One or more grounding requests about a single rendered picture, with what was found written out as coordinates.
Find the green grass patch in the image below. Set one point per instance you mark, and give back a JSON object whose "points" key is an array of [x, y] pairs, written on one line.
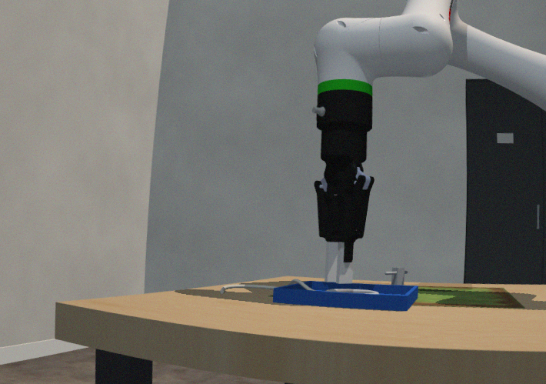
{"points": [[478, 297]]}

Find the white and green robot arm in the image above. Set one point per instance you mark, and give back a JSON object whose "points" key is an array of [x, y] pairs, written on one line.
{"points": [[350, 53]]}

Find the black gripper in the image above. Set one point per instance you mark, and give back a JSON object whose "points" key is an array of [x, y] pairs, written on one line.
{"points": [[342, 148]]}

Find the blue tray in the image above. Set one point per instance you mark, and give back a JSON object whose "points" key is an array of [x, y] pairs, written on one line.
{"points": [[394, 297]]}

